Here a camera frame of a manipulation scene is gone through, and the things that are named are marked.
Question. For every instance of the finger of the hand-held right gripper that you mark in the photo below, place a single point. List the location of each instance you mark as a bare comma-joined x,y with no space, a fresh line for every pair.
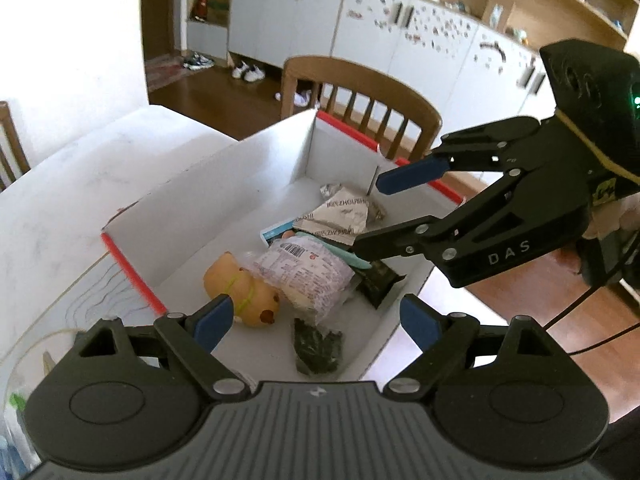
395,237
410,172

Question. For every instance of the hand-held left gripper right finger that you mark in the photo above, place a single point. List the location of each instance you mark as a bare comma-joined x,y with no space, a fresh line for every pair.
420,322

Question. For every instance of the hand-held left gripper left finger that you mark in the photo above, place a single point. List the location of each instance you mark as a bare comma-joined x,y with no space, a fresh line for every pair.
215,320

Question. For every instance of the dark brown snack packet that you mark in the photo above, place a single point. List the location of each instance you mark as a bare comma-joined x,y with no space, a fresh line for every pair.
380,280

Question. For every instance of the orange squishy animal toy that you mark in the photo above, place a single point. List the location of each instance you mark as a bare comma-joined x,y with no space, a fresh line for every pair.
222,272

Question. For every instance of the silver foil packet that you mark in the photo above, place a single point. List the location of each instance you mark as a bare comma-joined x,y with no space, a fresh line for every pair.
340,215

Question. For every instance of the pink snack packet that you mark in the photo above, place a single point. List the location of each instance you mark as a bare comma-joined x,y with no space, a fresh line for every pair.
305,275

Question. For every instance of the dark green snack packet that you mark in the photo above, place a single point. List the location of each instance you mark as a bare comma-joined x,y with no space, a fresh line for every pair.
317,347

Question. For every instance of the white and teal packet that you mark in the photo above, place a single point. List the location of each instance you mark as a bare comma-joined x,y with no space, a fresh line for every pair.
277,232

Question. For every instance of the red shoe box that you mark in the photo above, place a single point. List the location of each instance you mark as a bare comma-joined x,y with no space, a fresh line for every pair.
210,200

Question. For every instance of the white desktop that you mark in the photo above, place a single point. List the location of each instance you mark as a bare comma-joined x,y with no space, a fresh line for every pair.
75,200

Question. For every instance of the person's right hand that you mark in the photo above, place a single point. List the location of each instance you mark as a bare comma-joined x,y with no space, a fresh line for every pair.
607,215

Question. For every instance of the sticker-covered grey cabinet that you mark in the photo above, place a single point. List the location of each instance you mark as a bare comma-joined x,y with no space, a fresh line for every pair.
440,45

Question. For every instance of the wooden slat-back chair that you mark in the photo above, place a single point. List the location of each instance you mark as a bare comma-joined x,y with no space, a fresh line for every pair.
12,145
310,67

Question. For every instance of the pair of white sneakers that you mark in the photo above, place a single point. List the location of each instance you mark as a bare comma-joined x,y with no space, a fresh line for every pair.
248,71

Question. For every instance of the grey double-door cabinet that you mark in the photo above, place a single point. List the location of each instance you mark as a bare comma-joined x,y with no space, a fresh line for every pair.
285,15

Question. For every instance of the pair of dark sneakers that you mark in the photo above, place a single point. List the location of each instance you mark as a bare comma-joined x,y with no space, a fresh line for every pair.
199,61

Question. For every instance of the person's dark clothing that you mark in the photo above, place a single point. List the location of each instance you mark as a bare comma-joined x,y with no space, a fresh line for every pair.
625,445

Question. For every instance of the open wooden shelf unit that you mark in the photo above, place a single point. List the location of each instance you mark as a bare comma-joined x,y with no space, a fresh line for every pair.
212,10

